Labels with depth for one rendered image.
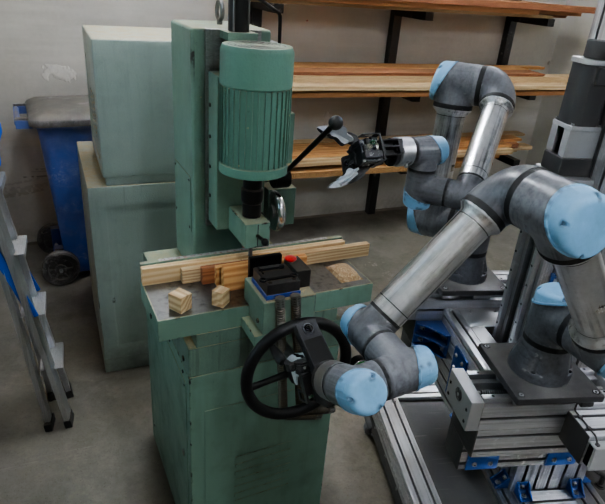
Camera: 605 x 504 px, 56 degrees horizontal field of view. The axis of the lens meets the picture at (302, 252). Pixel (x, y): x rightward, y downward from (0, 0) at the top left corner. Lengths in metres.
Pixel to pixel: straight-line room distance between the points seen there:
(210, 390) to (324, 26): 2.91
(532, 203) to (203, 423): 1.03
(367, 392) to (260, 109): 0.71
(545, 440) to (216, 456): 0.89
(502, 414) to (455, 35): 3.44
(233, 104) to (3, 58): 2.43
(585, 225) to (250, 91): 0.76
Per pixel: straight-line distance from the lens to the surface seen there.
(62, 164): 3.18
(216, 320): 1.44
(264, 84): 1.34
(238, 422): 1.67
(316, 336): 1.13
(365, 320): 1.10
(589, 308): 1.23
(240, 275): 1.50
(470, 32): 4.64
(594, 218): 1.05
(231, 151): 1.40
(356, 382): 0.94
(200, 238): 1.72
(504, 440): 1.59
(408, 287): 1.09
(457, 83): 1.76
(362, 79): 3.66
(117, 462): 2.33
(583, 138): 1.57
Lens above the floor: 1.66
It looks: 26 degrees down
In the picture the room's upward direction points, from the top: 5 degrees clockwise
